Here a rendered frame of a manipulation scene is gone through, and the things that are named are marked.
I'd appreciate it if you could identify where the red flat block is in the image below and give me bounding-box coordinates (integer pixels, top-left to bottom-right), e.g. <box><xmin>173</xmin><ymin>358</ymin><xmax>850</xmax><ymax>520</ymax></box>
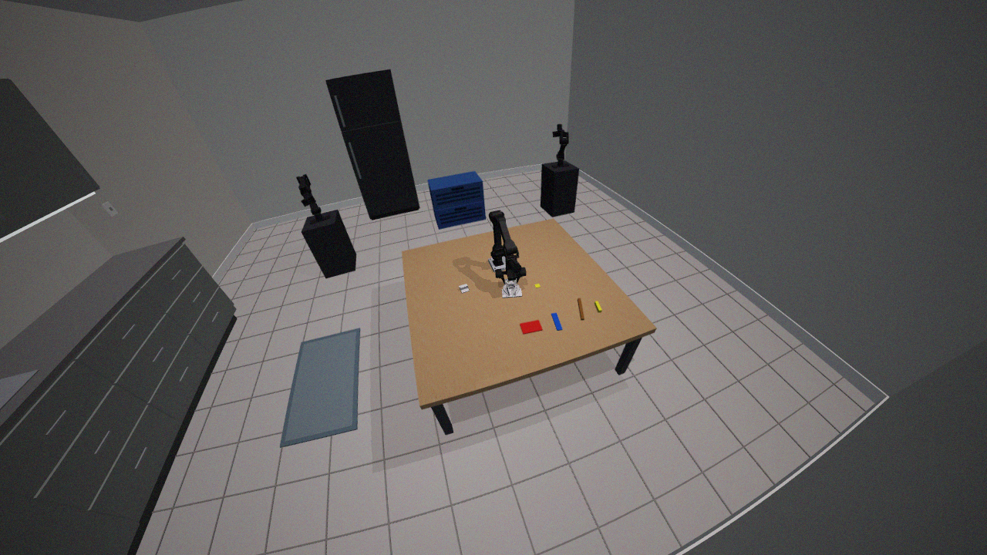
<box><xmin>520</xmin><ymin>321</ymin><xmax>543</xmax><ymax>334</ymax></box>

